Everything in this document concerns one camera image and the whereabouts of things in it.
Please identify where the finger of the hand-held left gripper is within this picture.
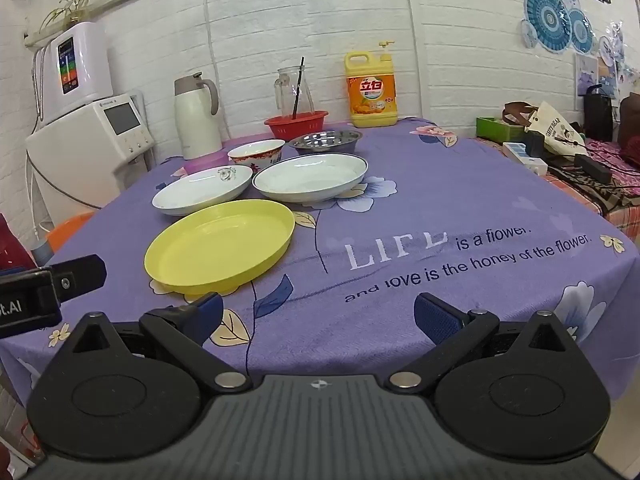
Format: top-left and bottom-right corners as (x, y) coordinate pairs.
(49, 254), (107, 304)

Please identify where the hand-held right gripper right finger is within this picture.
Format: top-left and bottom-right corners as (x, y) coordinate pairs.
(387, 292), (576, 393)

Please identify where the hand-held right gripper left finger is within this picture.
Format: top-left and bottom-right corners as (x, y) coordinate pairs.
(64, 292), (253, 393)

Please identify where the white bowl red pattern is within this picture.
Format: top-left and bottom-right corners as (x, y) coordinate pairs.
(227, 139), (286, 169)

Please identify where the orange plastic stool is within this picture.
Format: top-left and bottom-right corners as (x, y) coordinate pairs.
(45, 211), (96, 253)

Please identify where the red bag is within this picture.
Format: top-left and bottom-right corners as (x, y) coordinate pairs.
(0, 212), (38, 272)

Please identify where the yellow plastic plate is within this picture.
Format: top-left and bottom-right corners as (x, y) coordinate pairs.
(144, 199), (296, 296)

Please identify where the purple floral tablecloth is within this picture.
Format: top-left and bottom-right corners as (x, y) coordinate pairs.
(0, 117), (628, 411)

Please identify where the white countertop water dispenser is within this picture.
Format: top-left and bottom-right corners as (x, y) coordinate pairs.
(25, 89), (157, 211)

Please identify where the white plate flower print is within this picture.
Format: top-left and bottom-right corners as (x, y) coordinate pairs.
(151, 164), (254, 217)

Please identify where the white oval plate blue rim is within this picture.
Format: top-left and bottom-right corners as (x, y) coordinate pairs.
(251, 153), (369, 204)

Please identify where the white plastic box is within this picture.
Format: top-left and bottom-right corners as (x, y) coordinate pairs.
(501, 141), (549, 176)

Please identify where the white electric kettle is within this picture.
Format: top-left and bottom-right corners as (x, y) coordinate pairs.
(174, 72), (223, 161)

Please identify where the green box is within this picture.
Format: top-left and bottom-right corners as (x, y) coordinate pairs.
(476, 116), (526, 144)

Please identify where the red plastic colander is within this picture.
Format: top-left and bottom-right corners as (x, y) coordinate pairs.
(264, 111), (329, 142)

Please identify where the stainless steel bowl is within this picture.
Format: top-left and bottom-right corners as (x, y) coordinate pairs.
(288, 130), (363, 157)

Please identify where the plaid cloth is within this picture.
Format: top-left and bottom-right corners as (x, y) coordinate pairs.
(475, 137), (640, 242)

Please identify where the black adapter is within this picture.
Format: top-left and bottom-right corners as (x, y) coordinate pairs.
(574, 153), (614, 184)

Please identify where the brown paper bag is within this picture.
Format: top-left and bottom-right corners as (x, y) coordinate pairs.
(524, 101), (589, 161)

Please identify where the clear glass pitcher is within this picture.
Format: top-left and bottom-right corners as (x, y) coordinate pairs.
(272, 66), (316, 121)

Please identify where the yellow detergent bottle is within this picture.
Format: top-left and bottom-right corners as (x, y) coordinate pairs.
(344, 40), (399, 128)

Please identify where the black stirring stick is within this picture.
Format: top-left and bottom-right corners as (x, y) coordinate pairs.
(291, 56), (306, 120)

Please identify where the green potted plant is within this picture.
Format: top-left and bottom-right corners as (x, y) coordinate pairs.
(39, 0), (116, 31)

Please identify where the large blue paper fan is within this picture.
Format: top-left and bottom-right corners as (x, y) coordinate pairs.
(521, 0), (573, 53)

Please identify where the small blue paper fan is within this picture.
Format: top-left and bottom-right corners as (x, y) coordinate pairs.
(567, 7), (597, 56)

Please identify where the white wall water purifier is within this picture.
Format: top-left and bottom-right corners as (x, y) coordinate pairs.
(32, 21), (114, 126)

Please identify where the white wall cable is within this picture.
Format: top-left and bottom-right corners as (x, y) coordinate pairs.
(199, 0), (232, 142)

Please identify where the wall poster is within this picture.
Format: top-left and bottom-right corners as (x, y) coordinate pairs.
(575, 54), (601, 97)

